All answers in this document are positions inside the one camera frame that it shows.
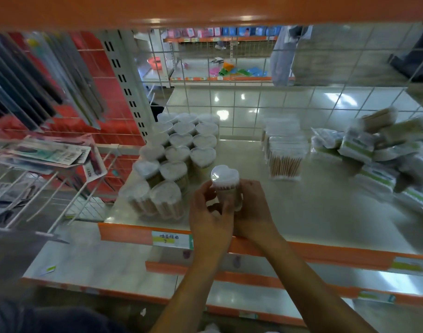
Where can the person's left hand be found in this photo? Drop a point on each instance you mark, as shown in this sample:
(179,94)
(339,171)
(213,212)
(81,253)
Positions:
(211,228)

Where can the person's right hand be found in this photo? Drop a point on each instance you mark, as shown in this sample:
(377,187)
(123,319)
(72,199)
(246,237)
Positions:
(255,218)

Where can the white shelf orange rail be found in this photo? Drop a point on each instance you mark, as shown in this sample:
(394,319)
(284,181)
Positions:
(319,211)

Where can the pile of cotton swab packs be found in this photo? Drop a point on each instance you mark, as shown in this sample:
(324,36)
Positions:
(374,176)

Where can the white shelf board orange rim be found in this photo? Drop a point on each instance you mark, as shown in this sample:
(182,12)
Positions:
(267,282)
(253,301)
(211,6)
(93,260)

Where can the person's right forearm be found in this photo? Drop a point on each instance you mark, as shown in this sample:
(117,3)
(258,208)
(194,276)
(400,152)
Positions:
(312,291)

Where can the person's left forearm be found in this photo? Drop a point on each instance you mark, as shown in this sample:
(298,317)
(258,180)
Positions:
(187,298)

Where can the person's white garment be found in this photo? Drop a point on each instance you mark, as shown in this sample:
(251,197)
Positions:
(208,328)

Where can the distant white orange shelf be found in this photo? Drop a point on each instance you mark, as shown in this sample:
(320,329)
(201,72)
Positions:
(211,58)

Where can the price label green arrow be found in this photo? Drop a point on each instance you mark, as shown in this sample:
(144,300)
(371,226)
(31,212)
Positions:
(170,239)

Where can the narrow green price label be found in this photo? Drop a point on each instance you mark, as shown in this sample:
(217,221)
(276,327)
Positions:
(376,296)

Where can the green plastic item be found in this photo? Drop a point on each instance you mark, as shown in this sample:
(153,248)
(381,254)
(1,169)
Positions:
(237,72)

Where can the blue plastic item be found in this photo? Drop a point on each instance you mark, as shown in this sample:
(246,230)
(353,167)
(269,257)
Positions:
(255,71)

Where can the pink plastic basin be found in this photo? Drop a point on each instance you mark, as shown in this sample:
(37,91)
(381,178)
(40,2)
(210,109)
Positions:
(214,71)

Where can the small green white tag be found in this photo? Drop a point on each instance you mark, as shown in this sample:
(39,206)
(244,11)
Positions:
(48,270)

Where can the red plastic basin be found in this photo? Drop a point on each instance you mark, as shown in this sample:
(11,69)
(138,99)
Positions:
(154,62)

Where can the pile of toothbrush packs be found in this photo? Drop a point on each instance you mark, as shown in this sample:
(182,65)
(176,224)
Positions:
(48,152)

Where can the row of pink blue packets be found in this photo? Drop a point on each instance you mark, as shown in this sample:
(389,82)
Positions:
(225,31)

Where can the white slotted shelf post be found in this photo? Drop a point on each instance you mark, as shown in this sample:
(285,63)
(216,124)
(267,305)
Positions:
(123,79)

